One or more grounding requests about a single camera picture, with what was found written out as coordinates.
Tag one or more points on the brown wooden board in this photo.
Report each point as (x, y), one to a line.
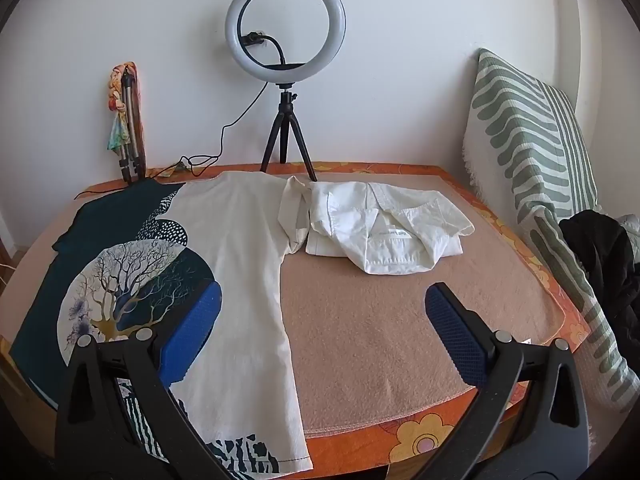
(141, 130)

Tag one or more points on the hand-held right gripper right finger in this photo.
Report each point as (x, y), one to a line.
(452, 330)

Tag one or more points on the white folded shirt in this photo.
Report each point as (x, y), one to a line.
(350, 215)

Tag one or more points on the colourful scarf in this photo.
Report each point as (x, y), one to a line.
(116, 130)

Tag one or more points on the tree print T-shirt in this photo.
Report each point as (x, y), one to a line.
(240, 260)

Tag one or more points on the beige blanket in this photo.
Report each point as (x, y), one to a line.
(375, 335)

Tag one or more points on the silver folded tripod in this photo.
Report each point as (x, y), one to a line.
(131, 110)

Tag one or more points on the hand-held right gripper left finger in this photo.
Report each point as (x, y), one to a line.
(192, 330)

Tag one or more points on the black garment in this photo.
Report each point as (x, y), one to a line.
(600, 260)

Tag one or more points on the green striped cushion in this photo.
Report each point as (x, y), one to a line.
(520, 135)

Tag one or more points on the orange floral tablecloth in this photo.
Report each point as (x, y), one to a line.
(425, 435)

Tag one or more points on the black mini tripod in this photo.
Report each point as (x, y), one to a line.
(285, 110)

